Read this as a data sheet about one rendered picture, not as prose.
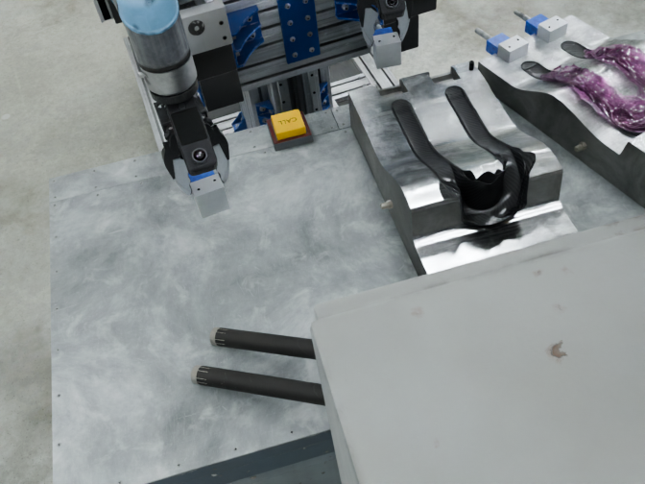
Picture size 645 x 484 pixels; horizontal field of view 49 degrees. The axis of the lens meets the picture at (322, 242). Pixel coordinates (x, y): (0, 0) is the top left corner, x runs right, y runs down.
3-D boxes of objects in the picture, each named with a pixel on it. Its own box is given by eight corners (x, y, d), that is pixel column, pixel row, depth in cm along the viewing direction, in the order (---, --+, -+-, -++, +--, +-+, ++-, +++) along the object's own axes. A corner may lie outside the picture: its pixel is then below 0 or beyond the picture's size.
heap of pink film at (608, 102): (530, 81, 140) (535, 47, 134) (596, 46, 145) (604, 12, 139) (632, 152, 125) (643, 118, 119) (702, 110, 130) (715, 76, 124)
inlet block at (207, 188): (182, 170, 127) (175, 148, 123) (208, 161, 128) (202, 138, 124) (203, 219, 119) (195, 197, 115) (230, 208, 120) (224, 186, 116)
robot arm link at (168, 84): (197, 62, 98) (140, 81, 97) (204, 89, 102) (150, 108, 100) (182, 36, 103) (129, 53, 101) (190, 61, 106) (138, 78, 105)
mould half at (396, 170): (350, 126, 146) (346, 72, 135) (469, 95, 148) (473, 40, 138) (437, 319, 114) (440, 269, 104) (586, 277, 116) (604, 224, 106)
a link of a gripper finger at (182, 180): (183, 176, 121) (182, 133, 115) (192, 199, 117) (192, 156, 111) (165, 179, 120) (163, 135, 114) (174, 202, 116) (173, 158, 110)
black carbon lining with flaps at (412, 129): (386, 110, 137) (385, 70, 130) (465, 91, 139) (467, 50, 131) (453, 241, 115) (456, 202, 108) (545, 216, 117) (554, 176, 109)
